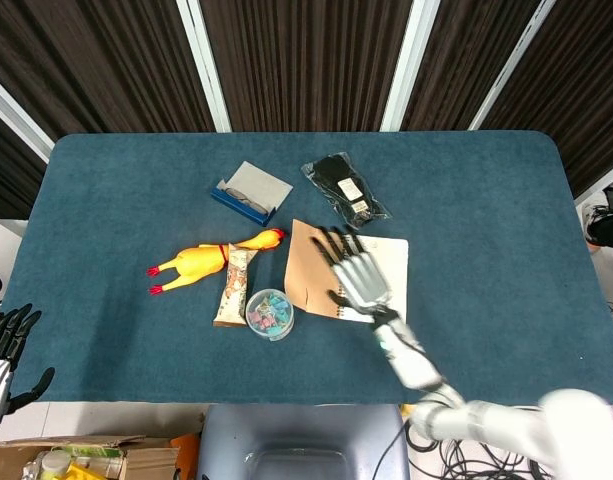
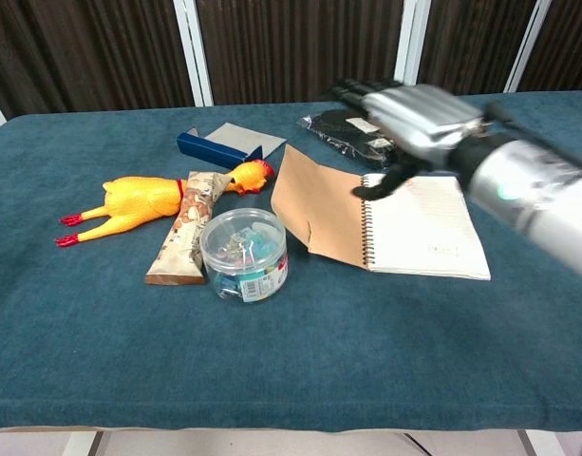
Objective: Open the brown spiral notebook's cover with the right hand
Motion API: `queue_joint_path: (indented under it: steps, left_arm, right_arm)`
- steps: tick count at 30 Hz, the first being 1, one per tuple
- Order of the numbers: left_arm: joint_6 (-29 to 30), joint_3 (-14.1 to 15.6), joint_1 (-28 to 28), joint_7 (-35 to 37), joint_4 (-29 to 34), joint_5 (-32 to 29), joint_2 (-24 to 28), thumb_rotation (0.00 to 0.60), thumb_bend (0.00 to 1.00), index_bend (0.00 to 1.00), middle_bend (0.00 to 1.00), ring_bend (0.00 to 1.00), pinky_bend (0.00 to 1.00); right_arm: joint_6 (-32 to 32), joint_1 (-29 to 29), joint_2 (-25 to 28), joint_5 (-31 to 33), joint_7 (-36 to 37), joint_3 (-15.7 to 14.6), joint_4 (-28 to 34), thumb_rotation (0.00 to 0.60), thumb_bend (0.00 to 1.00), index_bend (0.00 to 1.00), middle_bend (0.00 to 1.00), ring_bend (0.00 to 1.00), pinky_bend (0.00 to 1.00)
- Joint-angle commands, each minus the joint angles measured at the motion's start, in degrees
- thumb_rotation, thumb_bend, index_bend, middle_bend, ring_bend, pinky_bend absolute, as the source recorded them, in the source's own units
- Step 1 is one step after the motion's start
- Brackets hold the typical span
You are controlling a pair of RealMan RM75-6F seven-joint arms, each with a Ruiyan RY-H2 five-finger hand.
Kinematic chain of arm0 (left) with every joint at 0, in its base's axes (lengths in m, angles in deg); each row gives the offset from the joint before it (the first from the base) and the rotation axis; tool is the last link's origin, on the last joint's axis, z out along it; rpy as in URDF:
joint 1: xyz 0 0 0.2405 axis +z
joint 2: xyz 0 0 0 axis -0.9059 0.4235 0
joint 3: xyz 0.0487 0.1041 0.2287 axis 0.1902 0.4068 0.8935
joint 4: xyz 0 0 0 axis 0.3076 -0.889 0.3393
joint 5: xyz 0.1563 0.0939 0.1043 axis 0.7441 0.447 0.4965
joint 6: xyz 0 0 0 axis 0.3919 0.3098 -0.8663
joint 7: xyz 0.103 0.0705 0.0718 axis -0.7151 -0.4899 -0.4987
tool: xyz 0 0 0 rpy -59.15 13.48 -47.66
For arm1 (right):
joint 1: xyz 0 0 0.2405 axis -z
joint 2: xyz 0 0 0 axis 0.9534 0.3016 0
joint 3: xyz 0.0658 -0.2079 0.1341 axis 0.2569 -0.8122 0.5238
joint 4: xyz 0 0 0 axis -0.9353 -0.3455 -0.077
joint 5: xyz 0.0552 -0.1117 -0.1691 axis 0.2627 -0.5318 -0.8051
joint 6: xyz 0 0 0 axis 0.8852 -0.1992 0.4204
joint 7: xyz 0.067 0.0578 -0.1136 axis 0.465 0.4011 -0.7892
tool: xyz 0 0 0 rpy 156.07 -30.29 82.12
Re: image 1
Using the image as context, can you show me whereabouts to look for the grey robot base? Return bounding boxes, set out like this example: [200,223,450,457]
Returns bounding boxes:
[195,403,412,480]

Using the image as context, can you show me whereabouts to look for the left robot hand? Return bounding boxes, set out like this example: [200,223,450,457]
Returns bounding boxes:
[0,303,56,432]

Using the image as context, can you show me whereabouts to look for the black cable bundle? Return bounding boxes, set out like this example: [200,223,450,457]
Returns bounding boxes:
[390,409,557,480]

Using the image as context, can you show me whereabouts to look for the blue glasses case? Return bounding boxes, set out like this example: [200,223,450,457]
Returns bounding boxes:
[209,180,278,228]

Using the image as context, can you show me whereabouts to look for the black socks in plastic bag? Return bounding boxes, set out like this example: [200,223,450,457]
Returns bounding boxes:
[300,154,393,231]

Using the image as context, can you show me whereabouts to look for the cardboard box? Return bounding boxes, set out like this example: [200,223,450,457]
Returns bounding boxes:
[0,433,182,480]

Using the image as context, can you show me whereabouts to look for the brown spiral notebook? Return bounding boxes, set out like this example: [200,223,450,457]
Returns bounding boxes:
[283,218,410,324]

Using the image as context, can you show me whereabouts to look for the clear tub of binder clips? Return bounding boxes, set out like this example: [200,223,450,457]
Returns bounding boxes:
[244,288,296,342]

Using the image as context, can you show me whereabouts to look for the beige snack bar wrapper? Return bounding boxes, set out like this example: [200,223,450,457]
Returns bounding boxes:
[212,243,260,329]

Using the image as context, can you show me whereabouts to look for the yellow rubber chicken toy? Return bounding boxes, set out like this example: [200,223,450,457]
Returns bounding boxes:
[146,228,289,297]

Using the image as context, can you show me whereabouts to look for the eyeglasses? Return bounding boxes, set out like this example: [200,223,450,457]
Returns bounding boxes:
[222,183,270,211]

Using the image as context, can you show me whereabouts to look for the black and white shoe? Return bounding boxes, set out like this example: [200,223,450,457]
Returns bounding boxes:
[579,183,613,252]

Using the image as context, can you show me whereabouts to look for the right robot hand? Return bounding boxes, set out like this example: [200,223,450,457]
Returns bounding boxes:
[311,225,400,322]

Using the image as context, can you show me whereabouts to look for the blue table cloth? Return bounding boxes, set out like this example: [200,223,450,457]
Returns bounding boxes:
[0,131,613,406]

